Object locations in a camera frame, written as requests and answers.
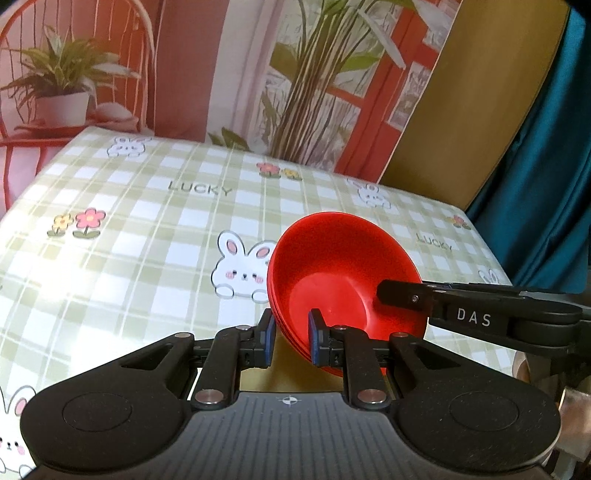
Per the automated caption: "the large red bowl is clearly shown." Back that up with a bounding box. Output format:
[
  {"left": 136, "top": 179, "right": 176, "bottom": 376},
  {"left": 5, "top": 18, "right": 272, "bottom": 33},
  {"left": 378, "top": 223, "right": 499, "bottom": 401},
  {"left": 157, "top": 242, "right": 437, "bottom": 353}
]
[{"left": 266, "top": 212, "right": 428, "bottom": 361}]

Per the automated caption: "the teal curtain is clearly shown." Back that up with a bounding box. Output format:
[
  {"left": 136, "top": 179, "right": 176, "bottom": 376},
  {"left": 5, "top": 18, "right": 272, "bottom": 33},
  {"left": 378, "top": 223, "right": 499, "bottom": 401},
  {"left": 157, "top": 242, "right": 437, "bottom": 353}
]
[{"left": 467, "top": 1, "right": 590, "bottom": 293}]

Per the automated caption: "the green plaid bunny tablecloth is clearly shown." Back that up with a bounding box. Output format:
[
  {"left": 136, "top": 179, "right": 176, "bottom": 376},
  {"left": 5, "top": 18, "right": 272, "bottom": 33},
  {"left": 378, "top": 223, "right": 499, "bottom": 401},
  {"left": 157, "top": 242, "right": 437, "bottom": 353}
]
[{"left": 1, "top": 128, "right": 508, "bottom": 479}]

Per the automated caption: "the wooden headboard panel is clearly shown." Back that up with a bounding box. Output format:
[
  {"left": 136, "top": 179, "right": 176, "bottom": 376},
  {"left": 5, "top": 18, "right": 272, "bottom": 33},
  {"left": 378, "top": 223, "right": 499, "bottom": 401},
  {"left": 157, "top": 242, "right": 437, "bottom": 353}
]
[{"left": 381, "top": 0, "right": 570, "bottom": 209}]

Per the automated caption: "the printed room scene tapestry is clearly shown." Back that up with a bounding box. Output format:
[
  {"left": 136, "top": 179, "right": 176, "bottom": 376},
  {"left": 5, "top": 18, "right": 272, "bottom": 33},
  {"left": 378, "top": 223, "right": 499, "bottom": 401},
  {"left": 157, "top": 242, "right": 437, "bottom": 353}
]
[{"left": 1, "top": 1, "right": 461, "bottom": 209}]

